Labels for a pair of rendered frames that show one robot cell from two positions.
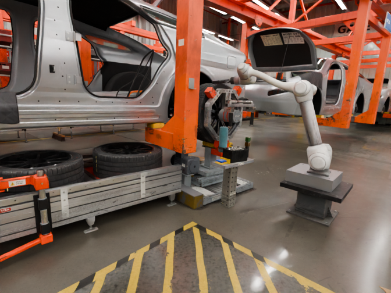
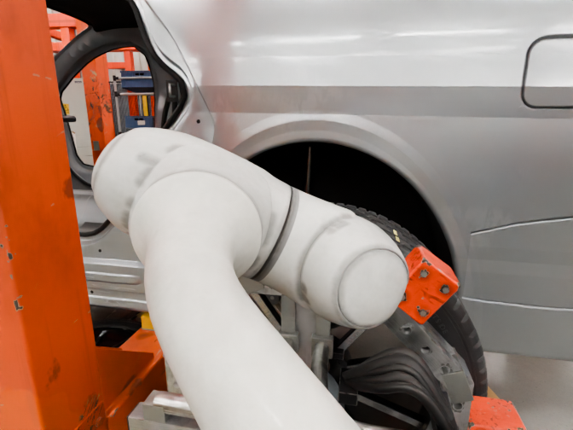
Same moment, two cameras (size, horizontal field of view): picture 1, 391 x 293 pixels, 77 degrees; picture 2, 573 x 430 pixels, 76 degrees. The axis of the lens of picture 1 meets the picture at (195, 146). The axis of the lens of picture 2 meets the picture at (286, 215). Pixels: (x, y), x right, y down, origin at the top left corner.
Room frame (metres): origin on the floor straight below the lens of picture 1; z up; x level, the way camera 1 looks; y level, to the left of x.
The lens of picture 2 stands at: (2.26, -0.74, 1.36)
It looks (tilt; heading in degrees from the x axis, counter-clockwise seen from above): 14 degrees down; 54
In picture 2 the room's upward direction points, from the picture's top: straight up
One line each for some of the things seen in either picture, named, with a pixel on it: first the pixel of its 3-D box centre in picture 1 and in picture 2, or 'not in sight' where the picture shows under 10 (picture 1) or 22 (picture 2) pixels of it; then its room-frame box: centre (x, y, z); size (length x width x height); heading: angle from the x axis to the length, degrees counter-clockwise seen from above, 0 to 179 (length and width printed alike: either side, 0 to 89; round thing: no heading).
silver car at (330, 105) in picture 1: (308, 83); not in sight; (6.78, -2.93, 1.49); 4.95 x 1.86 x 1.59; 132
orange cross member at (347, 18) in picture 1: (293, 32); not in sight; (6.05, -2.12, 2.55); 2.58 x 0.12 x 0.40; 42
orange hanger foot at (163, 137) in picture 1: (164, 128); (141, 346); (2.49, 0.33, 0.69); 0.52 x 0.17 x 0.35; 42
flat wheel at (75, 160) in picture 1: (37, 172); not in sight; (1.82, 1.23, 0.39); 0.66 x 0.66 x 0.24
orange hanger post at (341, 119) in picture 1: (340, 66); not in sight; (5.23, -2.86, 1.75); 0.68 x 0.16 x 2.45; 42
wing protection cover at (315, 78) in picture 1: (308, 84); not in sight; (5.01, -2.18, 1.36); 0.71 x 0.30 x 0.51; 132
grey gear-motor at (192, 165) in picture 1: (181, 167); not in sight; (2.58, 0.14, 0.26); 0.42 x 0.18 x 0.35; 42
